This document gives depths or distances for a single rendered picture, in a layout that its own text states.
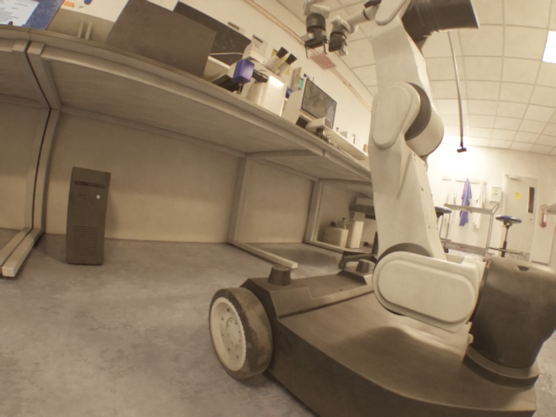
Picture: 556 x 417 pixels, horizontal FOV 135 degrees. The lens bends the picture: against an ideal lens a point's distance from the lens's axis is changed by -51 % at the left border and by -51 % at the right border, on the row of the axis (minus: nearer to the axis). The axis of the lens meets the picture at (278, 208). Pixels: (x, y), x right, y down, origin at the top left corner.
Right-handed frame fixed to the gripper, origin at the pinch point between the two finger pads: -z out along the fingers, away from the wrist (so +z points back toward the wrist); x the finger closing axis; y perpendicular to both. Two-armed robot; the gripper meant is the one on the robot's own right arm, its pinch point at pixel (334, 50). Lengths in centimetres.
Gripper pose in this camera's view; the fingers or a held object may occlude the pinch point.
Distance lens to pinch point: 123.8
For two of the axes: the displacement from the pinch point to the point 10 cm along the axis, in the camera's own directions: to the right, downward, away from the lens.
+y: -6.4, -3.0, -7.1
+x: -7.1, -1.3, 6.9
